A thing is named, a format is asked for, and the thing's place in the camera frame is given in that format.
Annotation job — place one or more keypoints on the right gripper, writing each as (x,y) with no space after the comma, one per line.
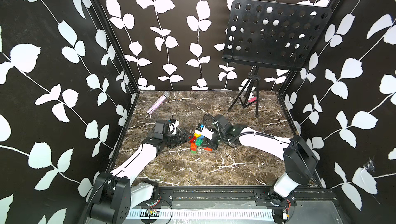
(209,140)

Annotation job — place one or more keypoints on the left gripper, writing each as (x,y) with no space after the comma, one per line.
(180,140)

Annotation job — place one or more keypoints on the dark green long lego brick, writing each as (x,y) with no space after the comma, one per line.
(200,143)

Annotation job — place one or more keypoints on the orange-red square lego brick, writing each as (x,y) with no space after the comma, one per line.
(193,147)

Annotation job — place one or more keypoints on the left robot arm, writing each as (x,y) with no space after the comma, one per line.
(113,194)

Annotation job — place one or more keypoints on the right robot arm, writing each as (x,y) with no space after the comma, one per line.
(299,160)

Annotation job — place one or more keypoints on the pink object behind stand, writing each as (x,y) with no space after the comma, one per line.
(252,100)

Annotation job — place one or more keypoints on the purple glitter microphone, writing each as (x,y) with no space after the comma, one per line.
(158,102)

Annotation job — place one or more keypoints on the black perforated music stand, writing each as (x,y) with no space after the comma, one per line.
(265,34)

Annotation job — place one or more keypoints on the white slotted cable duct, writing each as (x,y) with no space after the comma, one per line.
(216,214)

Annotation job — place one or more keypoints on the black mounting rail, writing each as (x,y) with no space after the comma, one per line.
(258,194)

